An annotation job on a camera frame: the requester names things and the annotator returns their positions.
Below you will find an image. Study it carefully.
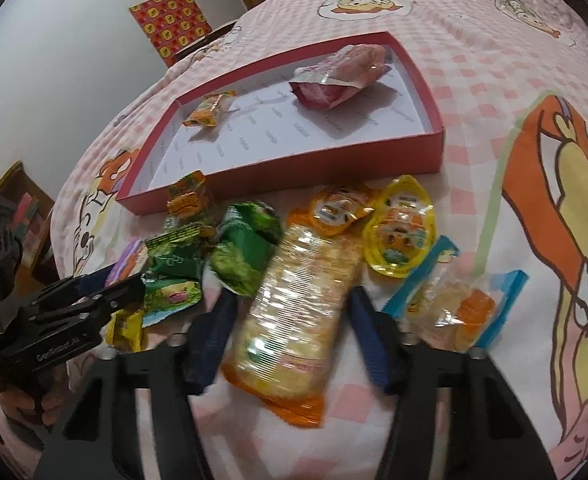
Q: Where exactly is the pink checked printed blanket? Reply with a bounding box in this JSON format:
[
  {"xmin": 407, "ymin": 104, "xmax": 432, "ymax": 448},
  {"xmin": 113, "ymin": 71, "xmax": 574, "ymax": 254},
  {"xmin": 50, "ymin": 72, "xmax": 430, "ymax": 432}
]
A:
[{"xmin": 49, "ymin": 0, "xmax": 588, "ymax": 480}]

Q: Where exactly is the shallow red cardboard box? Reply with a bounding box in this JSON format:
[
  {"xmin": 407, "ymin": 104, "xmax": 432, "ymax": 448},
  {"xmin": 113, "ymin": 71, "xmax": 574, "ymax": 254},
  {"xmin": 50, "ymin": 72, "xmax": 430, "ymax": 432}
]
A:
[{"xmin": 115, "ymin": 31, "xmax": 444, "ymax": 216}]

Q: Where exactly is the dark green snack packet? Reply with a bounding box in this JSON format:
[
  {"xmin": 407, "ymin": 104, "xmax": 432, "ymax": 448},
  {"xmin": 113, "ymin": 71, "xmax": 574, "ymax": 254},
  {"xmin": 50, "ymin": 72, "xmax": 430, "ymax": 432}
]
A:
[{"xmin": 210, "ymin": 201, "xmax": 283, "ymax": 297}]

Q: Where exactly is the yellow jelly pouch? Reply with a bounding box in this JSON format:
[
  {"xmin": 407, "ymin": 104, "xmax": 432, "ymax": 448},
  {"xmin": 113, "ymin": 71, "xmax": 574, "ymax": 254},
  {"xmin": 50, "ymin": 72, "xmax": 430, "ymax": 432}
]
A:
[{"xmin": 363, "ymin": 175, "xmax": 437, "ymax": 278}]

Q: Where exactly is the small orange snack packet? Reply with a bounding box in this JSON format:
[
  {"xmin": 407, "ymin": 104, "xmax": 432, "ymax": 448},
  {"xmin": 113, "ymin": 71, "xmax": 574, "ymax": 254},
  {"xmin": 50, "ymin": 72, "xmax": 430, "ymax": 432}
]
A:
[{"xmin": 183, "ymin": 91, "xmax": 237, "ymax": 130}]

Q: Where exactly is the orange jelly pouch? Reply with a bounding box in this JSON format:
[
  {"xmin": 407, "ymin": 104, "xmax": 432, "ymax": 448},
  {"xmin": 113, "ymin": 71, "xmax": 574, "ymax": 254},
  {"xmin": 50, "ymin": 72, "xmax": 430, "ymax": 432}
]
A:
[{"xmin": 308, "ymin": 184, "xmax": 377, "ymax": 236}]

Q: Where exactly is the purple snack packet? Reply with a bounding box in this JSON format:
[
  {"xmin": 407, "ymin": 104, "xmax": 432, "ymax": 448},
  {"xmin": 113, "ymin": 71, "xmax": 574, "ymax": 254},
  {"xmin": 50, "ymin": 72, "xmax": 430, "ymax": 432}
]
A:
[{"xmin": 108, "ymin": 239, "xmax": 149, "ymax": 281}]

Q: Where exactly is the person's left hand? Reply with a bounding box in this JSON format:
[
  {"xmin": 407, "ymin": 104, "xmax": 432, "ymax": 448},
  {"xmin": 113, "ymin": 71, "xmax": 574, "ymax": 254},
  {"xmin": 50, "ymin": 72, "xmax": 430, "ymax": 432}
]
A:
[{"xmin": 0, "ymin": 365, "xmax": 70, "ymax": 433}]

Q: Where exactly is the clear packet with blue edges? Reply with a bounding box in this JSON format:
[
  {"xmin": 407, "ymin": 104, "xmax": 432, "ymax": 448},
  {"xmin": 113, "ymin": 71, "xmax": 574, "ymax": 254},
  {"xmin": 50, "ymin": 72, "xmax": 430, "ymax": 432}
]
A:
[{"xmin": 381, "ymin": 235, "xmax": 530, "ymax": 353}]

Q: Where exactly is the pink snack packet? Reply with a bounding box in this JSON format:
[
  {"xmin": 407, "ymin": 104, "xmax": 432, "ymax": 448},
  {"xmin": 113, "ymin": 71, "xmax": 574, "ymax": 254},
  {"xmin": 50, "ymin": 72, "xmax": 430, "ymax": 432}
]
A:
[{"xmin": 290, "ymin": 44, "xmax": 395, "ymax": 111}]

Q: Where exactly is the red and yellow wall poster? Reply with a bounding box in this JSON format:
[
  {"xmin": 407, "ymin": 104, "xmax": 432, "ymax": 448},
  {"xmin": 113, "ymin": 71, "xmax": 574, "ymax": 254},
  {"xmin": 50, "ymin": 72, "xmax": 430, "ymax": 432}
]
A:
[{"xmin": 129, "ymin": 0, "xmax": 209, "ymax": 68}]

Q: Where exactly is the green snack packet red label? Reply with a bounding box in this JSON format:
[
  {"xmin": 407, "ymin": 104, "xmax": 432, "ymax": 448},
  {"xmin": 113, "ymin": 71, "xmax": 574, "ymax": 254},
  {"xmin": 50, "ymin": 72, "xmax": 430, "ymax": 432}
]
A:
[{"xmin": 141, "ymin": 222, "xmax": 219, "ymax": 328}]

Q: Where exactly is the small yellow snack packet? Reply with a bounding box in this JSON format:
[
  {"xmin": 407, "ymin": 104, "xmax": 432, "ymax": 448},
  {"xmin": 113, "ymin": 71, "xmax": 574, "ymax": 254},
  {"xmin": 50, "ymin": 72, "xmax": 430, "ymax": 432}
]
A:
[{"xmin": 105, "ymin": 307, "xmax": 149, "ymax": 353}]

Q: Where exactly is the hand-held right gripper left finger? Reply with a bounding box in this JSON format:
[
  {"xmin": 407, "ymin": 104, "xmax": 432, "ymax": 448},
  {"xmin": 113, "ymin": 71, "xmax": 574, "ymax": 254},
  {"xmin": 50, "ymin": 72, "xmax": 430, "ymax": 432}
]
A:
[{"xmin": 34, "ymin": 287, "xmax": 245, "ymax": 480}]

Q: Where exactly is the wooden desk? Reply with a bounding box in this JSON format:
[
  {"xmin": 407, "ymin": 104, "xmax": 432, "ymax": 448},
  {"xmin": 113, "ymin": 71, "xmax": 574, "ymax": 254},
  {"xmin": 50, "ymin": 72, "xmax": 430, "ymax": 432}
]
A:
[{"xmin": 174, "ymin": 20, "xmax": 239, "ymax": 61}]

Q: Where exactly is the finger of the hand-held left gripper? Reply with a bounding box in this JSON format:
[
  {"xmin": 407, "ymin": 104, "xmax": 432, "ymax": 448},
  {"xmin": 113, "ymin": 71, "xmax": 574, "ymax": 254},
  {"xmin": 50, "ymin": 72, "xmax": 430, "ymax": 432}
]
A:
[
  {"xmin": 39, "ymin": 266, "xmax": 114, "ymax": 307},
  {"xmin": 80, "ymin": 274, "xmax": 147, "ymax": 319}
]

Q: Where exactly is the clear rice cracker packet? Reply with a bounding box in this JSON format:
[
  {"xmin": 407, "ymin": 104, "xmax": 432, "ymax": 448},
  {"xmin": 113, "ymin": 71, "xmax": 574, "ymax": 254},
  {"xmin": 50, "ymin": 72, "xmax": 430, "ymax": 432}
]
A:
[{"xmin": 221, "ymin": 207, "xmax": 365, "ymax": 428}]

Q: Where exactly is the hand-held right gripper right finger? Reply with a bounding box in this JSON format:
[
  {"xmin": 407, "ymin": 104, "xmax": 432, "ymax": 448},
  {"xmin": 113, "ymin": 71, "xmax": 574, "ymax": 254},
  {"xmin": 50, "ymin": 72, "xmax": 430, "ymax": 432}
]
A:
[{"xmin": 350, "ymin": 285, "xmax": 559, "ymax": 480}]

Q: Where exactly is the orange and green snack packet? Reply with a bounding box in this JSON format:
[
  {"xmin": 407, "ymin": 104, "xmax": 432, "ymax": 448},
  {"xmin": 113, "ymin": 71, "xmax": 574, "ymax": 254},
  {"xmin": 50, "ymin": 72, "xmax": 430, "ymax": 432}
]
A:
[{"xmin": 166, "ymin": 170, "xmax": 217, "ymax": 231}]

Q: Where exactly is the wooden side cabinet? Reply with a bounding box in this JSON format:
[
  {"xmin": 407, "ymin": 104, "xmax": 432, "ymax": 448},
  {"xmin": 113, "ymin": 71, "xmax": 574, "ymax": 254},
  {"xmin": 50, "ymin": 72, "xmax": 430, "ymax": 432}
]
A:
[{"xmin": 0, "ymin": 160, "xmax": 57, "ymax": 286}]

